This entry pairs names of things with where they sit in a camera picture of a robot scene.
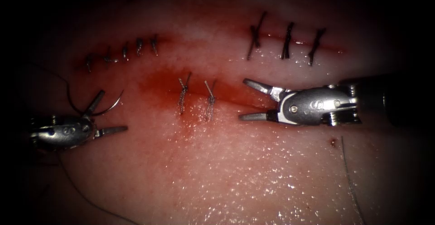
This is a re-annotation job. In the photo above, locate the left arm needle driver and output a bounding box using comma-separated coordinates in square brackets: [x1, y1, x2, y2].
[29, 114, 97, 149]

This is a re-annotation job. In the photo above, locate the right arm needle driver jaw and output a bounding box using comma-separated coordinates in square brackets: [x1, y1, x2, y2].
[242, 78, 289, 101]
[237, 108, 280, 122]

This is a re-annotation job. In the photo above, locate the blue stitching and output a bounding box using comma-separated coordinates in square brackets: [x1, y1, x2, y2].
[177, 71, 218, 122]
[85, 34, 160, 73]

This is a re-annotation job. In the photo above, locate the black stitching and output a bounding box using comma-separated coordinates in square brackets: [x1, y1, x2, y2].
[246, 11, 327, 67]

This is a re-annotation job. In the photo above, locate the blue thread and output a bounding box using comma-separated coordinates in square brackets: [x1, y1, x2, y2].
[27, 61, 366, 225]

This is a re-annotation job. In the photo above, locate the curved steel needle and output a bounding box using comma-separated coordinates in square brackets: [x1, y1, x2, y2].
[66, 82, 125, 117]

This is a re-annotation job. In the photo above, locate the tissue pad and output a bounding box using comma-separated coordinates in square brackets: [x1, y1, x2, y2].
[20, 0, 435, 225]

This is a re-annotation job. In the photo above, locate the right arm needle driver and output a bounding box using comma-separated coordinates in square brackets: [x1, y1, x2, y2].
[276, 84, 362, 127]

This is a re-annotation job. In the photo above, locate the left arm needle driver jaw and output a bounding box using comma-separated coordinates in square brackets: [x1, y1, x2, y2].
[82, 89, 106, 118]
[93, 125, 129, 138]

